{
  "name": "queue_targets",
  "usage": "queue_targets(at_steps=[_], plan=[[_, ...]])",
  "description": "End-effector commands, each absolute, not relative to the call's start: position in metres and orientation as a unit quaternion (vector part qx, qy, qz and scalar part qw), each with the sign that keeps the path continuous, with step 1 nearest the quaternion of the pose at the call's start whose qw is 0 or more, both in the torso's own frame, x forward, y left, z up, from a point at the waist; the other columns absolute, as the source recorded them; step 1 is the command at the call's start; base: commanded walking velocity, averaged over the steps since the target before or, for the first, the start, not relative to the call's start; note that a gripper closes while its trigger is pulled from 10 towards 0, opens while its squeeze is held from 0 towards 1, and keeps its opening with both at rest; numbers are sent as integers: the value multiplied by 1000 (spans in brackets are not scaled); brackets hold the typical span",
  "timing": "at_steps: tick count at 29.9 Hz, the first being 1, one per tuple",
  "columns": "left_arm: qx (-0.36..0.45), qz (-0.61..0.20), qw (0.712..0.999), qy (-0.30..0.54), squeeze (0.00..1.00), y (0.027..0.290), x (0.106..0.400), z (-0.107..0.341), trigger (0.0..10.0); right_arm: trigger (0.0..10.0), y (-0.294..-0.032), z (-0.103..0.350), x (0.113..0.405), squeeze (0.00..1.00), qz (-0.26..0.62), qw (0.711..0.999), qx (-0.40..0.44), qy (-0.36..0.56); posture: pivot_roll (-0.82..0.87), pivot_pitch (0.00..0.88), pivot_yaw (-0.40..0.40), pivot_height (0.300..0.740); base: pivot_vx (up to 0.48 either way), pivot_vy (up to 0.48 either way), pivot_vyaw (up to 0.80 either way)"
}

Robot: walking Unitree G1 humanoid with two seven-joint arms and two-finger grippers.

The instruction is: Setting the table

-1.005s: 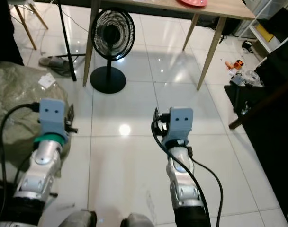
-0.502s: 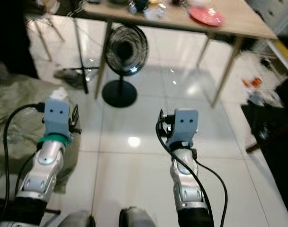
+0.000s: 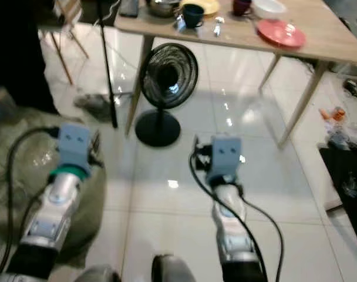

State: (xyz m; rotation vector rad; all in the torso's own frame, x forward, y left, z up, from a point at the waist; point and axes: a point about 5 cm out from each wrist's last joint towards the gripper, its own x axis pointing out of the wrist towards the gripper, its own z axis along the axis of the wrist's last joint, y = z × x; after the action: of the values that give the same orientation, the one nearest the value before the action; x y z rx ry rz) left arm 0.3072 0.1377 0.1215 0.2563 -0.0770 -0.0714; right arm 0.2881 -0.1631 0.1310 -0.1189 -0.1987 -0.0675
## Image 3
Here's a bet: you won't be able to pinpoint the steel fork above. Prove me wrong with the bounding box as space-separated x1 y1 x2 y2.
175 14 187 32

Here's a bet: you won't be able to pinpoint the grey crumpled cloth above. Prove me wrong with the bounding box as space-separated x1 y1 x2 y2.
73 93 116 119

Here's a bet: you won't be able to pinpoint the black standing fan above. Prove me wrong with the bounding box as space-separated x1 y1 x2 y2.
134 42 200 148

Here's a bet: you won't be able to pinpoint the black floor mat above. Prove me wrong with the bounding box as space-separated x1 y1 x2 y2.
319 143 357 213

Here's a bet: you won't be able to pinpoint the steel spoon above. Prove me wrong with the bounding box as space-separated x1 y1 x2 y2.
213 17 224 38

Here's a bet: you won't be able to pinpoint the black stand pole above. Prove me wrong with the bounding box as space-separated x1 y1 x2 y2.
96 0 120 129

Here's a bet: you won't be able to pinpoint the light wooden table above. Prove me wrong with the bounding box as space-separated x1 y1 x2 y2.
114 0 357 149

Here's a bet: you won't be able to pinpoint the steel bowl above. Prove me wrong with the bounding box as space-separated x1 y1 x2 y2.
146 0 183 18

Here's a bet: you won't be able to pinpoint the white bowl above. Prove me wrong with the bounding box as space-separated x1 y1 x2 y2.
251 0 287 20

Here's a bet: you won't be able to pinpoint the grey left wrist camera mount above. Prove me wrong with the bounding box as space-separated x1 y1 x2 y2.
56 123 98 171

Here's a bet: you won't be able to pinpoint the dark teal cup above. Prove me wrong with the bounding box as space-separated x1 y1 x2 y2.
181 3 206 29

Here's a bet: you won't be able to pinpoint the yellow plate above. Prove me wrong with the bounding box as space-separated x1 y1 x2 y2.
181 0 221 17

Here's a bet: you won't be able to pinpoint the black phone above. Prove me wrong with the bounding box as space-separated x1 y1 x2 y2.
119 0 140 18

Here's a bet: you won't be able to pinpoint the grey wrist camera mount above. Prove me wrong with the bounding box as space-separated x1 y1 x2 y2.
56 123 98 171
208 134 244 183

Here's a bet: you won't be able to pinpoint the wooden chair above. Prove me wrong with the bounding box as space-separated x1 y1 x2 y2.
48 0 83 86

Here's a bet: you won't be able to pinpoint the green woven sack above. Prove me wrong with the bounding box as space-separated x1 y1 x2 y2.
0 105 107 268

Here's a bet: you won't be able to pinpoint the maroon cup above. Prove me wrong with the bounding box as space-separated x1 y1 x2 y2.
231 0 253 17

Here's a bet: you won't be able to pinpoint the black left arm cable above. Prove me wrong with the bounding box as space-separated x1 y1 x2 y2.
0 126 62 282

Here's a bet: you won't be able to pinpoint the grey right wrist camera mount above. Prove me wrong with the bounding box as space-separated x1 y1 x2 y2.
208 134 244 183

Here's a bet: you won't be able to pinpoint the orange small items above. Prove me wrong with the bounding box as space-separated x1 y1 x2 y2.
319 106 348 122

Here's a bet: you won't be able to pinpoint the pink plate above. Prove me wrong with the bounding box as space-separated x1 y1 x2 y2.
256 19 307 49

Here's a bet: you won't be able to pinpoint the person in dark clothes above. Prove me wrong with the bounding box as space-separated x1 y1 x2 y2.
0 0 60 116

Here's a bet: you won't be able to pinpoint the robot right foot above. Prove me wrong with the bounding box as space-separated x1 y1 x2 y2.
151 253 204 282

